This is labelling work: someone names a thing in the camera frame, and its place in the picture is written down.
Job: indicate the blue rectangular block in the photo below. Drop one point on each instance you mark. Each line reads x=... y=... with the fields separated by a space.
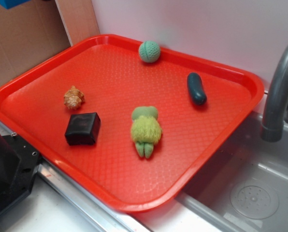
x=8 y=4

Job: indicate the dark brown square block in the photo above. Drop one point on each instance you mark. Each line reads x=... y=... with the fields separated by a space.
x=83 y=129

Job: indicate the red plastic tray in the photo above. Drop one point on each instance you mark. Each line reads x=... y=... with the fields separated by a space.
x=108 y=70

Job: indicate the green fuzzy turtle toy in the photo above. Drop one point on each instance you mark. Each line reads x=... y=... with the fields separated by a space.
x=145 y=131

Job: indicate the dark green toy cucumber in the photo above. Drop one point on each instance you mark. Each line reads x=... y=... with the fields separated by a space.
x=195 y=89

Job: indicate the green dimpled ball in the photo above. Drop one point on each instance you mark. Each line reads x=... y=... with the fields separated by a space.
x=149 y=51

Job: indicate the orange seashell toy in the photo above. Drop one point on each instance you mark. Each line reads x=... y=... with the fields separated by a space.
x=73 y=98

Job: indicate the grey toy sink basin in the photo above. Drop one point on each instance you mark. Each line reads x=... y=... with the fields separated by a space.
x=243 y=187

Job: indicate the grey toy faucet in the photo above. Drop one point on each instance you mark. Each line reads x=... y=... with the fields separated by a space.
x=276 y=107

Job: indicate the brown cardboard panel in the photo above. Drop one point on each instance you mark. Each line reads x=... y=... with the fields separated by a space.
x=30 y=33

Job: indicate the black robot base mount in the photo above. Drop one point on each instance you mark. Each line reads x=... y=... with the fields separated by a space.
x=19 y=162

